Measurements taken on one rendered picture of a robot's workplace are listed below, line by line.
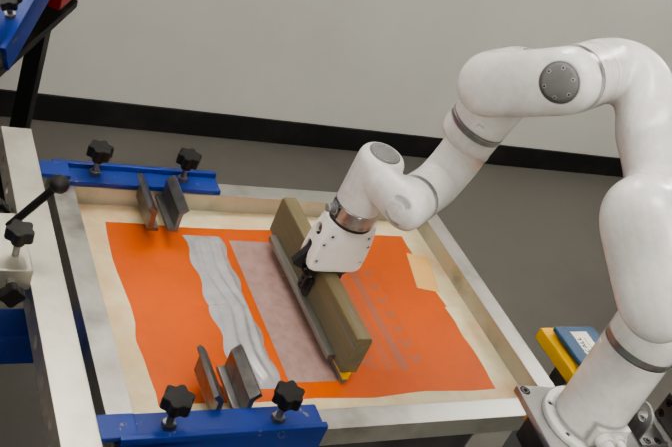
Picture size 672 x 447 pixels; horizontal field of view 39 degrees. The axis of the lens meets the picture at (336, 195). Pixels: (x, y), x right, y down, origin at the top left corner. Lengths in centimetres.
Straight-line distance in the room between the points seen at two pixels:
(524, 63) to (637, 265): 28
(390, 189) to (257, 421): 38
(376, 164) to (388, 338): 37
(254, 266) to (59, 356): 50
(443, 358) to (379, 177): 41
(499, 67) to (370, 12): 264
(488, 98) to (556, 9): 308
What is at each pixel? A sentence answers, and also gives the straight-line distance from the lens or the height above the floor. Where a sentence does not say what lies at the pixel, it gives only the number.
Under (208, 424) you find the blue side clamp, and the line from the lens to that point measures 132.
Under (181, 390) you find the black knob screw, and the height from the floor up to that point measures 106.
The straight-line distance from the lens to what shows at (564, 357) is 185.
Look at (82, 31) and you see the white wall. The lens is 353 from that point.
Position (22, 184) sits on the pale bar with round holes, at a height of 104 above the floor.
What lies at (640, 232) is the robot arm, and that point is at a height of 148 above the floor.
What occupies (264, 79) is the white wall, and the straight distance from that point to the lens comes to 381.
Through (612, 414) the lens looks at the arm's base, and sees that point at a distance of 134.
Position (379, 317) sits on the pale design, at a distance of 169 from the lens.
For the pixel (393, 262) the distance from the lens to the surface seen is 184.
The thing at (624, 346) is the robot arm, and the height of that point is 131.
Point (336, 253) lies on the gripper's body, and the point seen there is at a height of 110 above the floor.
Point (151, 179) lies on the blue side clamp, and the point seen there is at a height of 100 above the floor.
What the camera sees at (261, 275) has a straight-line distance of 166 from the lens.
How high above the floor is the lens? 195
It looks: 31 degrees down
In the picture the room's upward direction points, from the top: 24 degrees clockwise
